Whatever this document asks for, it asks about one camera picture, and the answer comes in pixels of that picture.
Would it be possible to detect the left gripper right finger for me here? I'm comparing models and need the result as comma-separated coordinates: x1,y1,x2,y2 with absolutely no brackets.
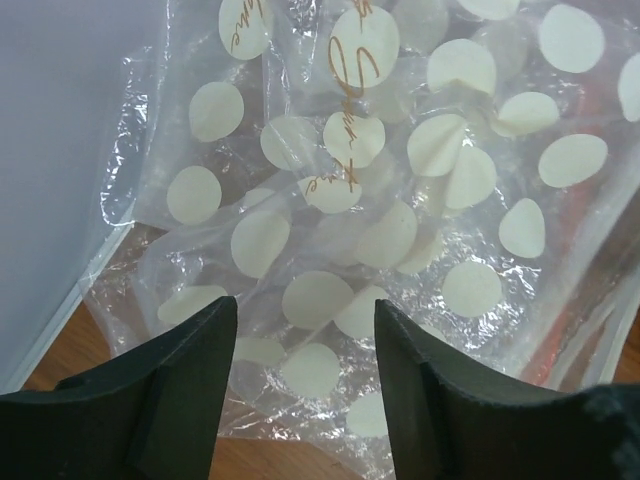
374,300,639,479

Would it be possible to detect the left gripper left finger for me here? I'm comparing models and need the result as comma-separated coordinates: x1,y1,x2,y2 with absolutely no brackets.
1,297,237,479

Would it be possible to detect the polka dot bag stack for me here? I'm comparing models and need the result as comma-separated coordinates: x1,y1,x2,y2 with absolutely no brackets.
82,0,640,480

